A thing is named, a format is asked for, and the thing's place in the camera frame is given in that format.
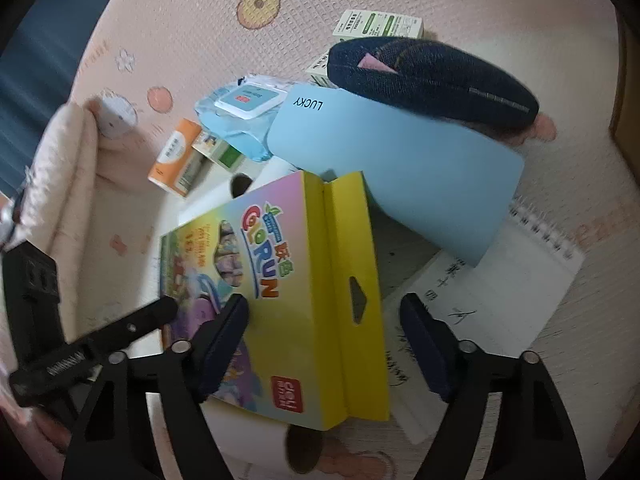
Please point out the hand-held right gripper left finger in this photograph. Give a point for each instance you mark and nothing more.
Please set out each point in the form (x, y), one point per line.
(227, 345)

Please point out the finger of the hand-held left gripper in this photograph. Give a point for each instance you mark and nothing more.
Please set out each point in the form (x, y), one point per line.
(135, 327)

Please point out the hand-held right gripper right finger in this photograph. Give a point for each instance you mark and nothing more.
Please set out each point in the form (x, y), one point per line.
(425, 350)

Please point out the yellow colourful crayon box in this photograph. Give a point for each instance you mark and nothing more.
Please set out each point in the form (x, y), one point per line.
(300, 280)

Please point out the dark denim pencil pouch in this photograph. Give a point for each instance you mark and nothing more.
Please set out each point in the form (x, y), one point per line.
(430, 75)

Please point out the brown cardboard box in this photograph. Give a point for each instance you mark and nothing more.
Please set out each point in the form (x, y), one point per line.
(627, 110)

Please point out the white spiral notebook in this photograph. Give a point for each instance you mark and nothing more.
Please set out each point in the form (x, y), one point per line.
(515, 280)

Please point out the pink fluffy cloth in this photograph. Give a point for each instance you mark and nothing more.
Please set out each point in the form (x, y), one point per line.
(65, 170)

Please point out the orange and white box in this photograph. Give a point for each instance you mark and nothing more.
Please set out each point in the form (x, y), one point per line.
(172, 155)

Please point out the light blue pencil case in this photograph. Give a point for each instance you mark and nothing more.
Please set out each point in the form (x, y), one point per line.
(400, 170)

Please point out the small white green box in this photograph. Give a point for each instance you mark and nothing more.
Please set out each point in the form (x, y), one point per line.
(220, 152)

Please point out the blue wet wipes pack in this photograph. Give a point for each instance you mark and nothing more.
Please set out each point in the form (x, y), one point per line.
(240, 125)

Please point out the dark blue cloth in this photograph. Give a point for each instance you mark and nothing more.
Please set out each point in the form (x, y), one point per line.
(30, 60)

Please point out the pink cartoon printed mat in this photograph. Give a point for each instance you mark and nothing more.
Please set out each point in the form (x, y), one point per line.
(200, 35)

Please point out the white box green label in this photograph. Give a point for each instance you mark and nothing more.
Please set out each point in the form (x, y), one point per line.
(380, 22)

